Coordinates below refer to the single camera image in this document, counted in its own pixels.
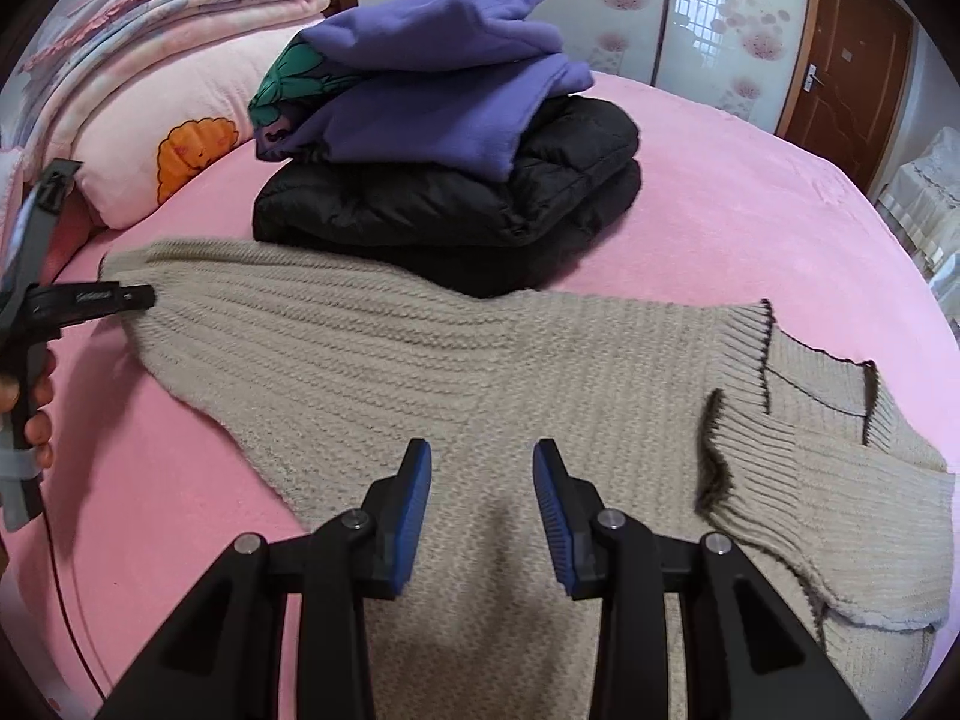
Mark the black puffer jacket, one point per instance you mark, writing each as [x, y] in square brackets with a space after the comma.
[420, 202]

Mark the pink bed sheet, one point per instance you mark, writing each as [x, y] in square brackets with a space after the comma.
[712, 225]

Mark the brown wooden door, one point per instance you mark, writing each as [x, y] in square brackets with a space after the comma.
[855, 67]

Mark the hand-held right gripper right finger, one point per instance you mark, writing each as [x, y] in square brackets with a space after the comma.
[551, 510]

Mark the beige knit sweater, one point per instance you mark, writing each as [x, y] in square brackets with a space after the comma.
[450, 375]

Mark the purple hoodie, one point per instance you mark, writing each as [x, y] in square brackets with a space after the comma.
[435, 90]

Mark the pink pillow with orange print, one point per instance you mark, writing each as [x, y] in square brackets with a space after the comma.
[150, 112]

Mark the white lace-covered furniture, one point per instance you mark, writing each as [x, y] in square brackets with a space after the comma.
[926, 187]

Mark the floral sliding wardrobe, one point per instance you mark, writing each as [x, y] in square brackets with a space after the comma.
[637, 7]

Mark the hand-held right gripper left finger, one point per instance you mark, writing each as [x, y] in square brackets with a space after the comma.
[417, 510]

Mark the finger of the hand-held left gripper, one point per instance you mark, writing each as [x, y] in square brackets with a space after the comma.
[97, 300]

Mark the wooden headboard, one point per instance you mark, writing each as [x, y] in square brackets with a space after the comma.
[341, 0]

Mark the person's left hand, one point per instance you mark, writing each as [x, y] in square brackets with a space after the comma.
[41, 431]

